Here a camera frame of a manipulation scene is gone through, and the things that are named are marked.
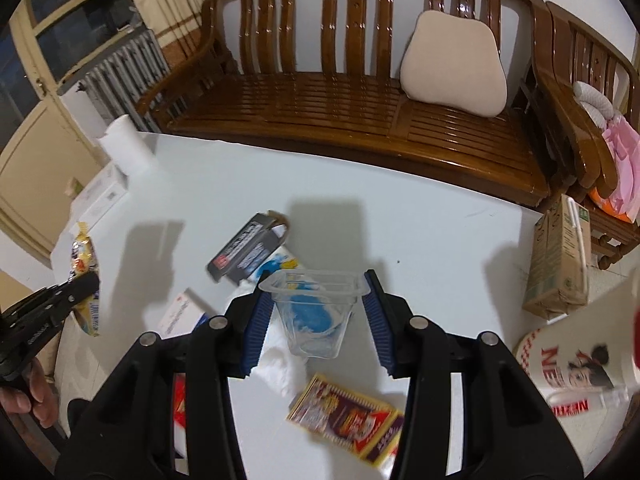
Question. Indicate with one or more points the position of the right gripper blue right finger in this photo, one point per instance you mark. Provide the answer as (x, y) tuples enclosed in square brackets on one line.
[(413, 347)]

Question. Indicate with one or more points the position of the black crystal bullet box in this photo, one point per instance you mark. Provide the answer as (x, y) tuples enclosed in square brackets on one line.
[(255, 242)]

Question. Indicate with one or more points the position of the white medicine box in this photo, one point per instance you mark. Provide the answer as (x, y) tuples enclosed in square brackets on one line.
[(182, 317)]

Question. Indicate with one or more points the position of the brown cardboard carton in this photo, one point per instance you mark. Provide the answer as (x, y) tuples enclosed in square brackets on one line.
[(558, 279)]

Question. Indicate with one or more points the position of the wooden armchair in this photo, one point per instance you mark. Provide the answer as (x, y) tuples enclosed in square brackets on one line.
[(566, 50)]

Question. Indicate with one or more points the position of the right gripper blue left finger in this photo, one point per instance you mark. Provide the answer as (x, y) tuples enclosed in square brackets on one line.
[(227, 346)]

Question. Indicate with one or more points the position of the beige seat cushion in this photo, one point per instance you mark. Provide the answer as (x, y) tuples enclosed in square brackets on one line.
[(454, 62)]

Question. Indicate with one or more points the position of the Nezha popcorn bucket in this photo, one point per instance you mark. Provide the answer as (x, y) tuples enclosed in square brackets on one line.
[(589, 359)]

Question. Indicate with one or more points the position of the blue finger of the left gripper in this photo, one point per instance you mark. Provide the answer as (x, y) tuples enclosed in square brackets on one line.
[(30, 324)]

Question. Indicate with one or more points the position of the clear plastic cup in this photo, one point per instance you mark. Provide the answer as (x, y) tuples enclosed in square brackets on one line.
[(340, 290)]

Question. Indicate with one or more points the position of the white tissue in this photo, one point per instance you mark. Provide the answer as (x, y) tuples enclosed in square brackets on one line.
[(282, 372)]

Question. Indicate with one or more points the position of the person left hand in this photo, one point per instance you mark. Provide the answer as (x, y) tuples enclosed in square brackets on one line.
[(40, 401)]

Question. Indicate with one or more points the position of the white box beside table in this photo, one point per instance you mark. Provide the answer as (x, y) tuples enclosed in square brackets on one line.
[(99, 196)]

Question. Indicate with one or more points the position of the pink plastic bag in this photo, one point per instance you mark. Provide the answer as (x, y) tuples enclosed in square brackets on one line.
[(623, 142)]

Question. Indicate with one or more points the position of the wooden slatted bench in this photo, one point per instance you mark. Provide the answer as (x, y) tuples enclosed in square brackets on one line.
[(315, 77)]

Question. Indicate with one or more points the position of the yellow snack bag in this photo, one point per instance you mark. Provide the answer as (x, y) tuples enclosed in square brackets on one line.
[(84, 275)]

